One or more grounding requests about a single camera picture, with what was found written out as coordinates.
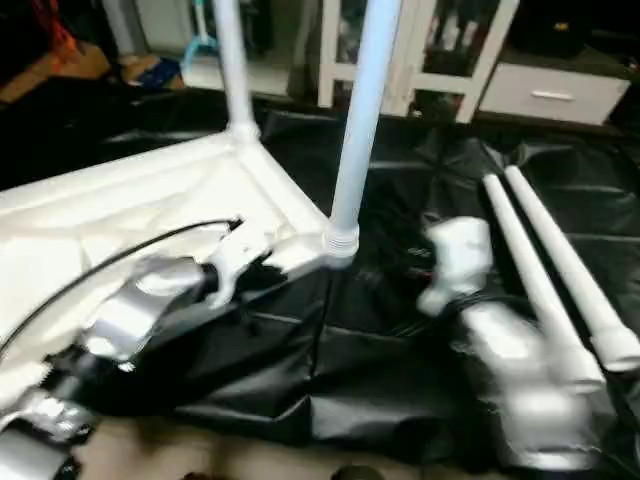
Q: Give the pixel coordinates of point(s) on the teal and white pole tool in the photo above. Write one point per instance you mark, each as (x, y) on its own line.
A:
(200, 40)

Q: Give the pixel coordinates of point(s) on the white drawer unit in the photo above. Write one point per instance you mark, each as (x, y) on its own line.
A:
(550, 93)

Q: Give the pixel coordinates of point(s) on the white plastic table leg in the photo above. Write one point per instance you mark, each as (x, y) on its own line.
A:
(235, 70)
(540, 280)
(570, 260)
(362, 120)

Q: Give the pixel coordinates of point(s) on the black mat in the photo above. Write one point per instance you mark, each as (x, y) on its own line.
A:
(350, 370)

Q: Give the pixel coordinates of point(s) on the white plastic table top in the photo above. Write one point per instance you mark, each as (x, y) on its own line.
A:
(120, 210)

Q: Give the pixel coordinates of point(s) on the white glass-door cabinet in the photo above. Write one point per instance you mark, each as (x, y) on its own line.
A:
(420, 60)

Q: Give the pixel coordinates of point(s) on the blue box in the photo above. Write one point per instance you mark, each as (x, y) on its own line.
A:
(162, 72)

